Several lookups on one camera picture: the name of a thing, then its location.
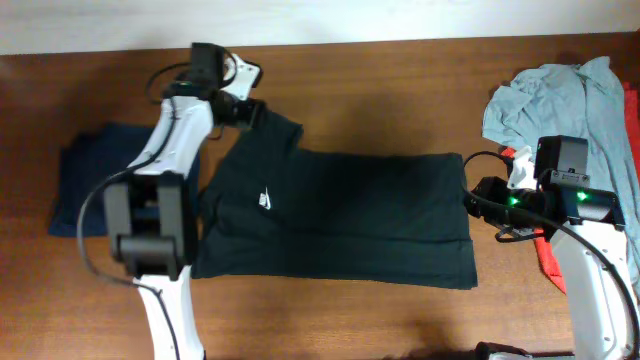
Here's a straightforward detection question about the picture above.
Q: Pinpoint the black t-shirt with white logo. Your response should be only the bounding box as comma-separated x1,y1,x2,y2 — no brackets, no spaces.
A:
192,111,478,290

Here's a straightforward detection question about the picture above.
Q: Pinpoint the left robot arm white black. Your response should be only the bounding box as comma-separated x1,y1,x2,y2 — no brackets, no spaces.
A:
102,43,264,359

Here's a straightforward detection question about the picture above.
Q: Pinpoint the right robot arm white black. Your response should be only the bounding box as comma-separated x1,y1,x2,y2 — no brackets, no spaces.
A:
465,135,639,359

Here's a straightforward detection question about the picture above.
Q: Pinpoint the red garment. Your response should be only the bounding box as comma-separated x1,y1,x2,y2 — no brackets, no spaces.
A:
499,82,640,295

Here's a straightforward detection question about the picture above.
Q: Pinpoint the grey t-shirt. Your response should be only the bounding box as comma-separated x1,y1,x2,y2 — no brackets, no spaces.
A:
482,56,639,290

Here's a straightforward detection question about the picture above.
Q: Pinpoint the folded navy blue garment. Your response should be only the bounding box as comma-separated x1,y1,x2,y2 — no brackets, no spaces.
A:
47,122,201,239

